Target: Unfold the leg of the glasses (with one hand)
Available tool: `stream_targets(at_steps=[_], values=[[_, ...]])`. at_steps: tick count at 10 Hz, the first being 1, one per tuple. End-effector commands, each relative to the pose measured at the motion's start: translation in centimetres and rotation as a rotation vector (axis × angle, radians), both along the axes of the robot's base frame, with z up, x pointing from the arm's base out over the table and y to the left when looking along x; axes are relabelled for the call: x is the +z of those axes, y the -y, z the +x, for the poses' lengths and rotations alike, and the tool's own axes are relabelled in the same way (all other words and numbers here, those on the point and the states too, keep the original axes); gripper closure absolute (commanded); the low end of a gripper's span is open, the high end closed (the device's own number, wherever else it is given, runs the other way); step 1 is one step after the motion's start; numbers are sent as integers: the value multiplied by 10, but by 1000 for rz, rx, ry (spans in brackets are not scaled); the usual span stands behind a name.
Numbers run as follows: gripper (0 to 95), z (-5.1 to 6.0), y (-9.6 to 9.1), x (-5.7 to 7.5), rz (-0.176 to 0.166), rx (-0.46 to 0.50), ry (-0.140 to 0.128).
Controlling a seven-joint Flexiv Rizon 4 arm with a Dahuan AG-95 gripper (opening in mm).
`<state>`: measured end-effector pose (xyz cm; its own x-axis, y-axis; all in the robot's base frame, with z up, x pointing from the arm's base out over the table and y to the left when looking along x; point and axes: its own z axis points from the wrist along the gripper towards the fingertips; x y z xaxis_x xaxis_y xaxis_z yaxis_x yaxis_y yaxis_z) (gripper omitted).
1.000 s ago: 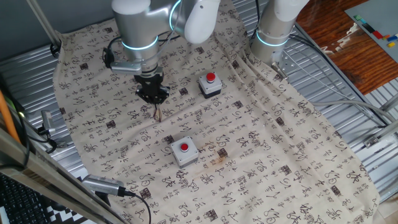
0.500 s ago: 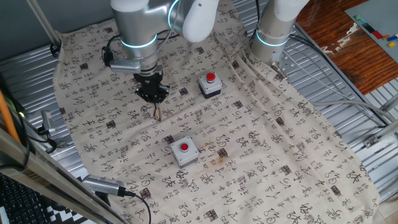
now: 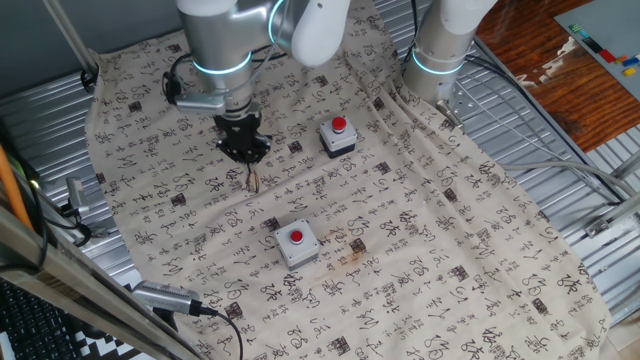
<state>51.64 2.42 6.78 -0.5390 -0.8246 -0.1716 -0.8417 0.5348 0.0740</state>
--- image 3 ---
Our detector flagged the black keyboard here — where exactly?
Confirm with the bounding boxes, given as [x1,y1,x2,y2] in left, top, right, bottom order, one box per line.
[0,279,87,360]

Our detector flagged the grey metal pole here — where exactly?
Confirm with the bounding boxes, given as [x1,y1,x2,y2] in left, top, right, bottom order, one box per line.
[42,0,100,77]

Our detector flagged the black white checkerboard sheet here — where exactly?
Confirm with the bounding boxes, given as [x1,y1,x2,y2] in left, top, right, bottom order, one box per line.
[73,328,152,360]

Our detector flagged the aluminium frame beam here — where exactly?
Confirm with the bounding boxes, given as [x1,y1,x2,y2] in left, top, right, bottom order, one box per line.
[0,203,202,360]

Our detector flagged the small grey camera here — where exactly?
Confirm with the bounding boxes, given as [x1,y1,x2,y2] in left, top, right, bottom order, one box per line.
[64,177,92,217]

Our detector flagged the beige calligraphy print tablecloth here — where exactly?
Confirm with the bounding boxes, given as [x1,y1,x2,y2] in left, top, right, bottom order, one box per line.
[83,9,614,360]

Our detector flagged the black long cable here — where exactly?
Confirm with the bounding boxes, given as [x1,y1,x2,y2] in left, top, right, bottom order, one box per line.
[464,53,624,204]

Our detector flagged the brown wooden table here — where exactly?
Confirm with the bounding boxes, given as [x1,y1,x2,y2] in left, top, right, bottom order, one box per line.
[474,0,640,154]

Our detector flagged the grey box flat red button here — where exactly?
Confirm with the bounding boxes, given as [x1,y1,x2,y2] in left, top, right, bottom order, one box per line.
[273,218,321,272]

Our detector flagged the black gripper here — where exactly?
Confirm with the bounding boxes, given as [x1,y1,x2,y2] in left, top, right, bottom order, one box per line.
[213,110,274,166]

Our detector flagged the silver depth camera with mount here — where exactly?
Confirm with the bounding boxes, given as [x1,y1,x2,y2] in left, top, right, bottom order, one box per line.
[130,279,204,331]

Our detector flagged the black thin cable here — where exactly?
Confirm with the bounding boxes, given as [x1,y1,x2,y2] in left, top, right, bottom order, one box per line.
[29,184,95,249]

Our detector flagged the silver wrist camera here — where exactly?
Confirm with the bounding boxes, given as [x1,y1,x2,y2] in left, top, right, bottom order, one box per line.
[173,92,228,117]

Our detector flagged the aluminium corner bracket rail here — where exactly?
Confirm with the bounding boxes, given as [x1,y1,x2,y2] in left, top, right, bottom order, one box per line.
[583,192,640,239]

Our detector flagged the grey thick cable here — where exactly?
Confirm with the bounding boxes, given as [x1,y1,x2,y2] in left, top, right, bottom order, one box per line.
[462,97,640,200]

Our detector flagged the brown thin-frame glasses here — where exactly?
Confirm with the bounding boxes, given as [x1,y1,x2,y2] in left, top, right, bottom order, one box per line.
[243,166,262,195]

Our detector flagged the silver base mounting plate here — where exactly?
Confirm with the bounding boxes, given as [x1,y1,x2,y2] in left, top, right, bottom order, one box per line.
[435,82,479,133]

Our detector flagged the grey flat board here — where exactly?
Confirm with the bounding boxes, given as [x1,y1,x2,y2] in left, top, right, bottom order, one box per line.
[553,0,640,102]

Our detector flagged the black pole clamp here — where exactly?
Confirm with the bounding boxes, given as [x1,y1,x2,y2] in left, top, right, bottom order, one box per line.
[79,69,100,95]

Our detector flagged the orange tube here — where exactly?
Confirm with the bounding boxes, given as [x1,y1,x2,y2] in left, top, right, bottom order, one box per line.
[0,144,34,232]

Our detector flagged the mushroom red button box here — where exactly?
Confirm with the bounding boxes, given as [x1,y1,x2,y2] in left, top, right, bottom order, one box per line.
[318,116,359,160]

